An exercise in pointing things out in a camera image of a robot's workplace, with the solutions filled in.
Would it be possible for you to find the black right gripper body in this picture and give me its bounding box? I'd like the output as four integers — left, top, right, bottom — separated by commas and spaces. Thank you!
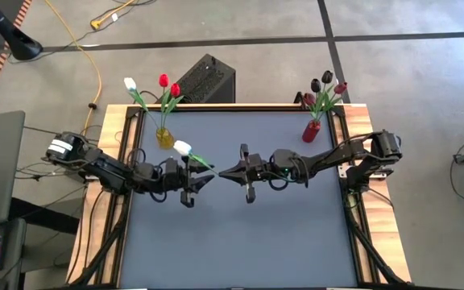
239, 143, 276, 205

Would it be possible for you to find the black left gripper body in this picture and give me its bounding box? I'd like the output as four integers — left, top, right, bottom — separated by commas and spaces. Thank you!
161, 159, 196, 209

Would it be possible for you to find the white artificial tulip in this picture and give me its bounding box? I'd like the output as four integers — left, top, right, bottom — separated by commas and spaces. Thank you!
172, 139, 219, 176
123, 77, 164, 136

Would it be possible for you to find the dark red artificial tulip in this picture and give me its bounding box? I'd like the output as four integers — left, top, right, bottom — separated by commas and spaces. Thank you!
303, 92, 320, 122
317, 81, 349, 122

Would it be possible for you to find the foreground green tulip stem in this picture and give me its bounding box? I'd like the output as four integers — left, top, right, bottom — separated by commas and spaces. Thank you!
157, 73, 172, 134

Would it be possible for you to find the black artificial tulip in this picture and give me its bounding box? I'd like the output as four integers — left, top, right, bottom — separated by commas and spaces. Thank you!
316, 69, 334, 122
310, 78, 324, 122

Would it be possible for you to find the yellow ribbed glass vase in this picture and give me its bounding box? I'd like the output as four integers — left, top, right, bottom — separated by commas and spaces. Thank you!
155, 126, 176, 150

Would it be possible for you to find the red ribbed glass vase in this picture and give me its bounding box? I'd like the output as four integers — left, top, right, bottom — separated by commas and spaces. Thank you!
301, 119, 321, 144

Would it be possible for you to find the wooden table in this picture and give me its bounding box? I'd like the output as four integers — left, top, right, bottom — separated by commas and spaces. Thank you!
65, 102, 413, 290

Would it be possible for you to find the grey side desk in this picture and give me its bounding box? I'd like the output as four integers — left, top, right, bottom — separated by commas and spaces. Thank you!
0, 110, 26, 229

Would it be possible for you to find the black stand pole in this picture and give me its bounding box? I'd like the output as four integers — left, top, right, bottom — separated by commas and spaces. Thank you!
0, 0, 44, 61

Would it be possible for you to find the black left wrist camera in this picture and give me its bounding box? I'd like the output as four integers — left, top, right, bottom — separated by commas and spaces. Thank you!
164, 157, 181, 177

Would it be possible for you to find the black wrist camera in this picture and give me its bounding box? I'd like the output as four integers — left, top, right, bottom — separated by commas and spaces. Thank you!
164, 157, 181, 177
272, 148, 296, 167

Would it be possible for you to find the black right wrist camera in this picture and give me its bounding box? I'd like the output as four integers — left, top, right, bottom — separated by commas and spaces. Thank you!
272, 148, 296, 167

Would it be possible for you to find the black metal table frame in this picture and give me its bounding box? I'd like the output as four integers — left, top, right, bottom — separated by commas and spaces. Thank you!
94, 105, 408, 290

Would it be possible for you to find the yellow hanging cable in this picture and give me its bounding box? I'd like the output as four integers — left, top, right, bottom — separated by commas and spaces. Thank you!
43, 0, 103, 136

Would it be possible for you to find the yellow floor cable with plug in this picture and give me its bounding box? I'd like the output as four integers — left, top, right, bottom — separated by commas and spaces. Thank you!
89, 0, 136, 31

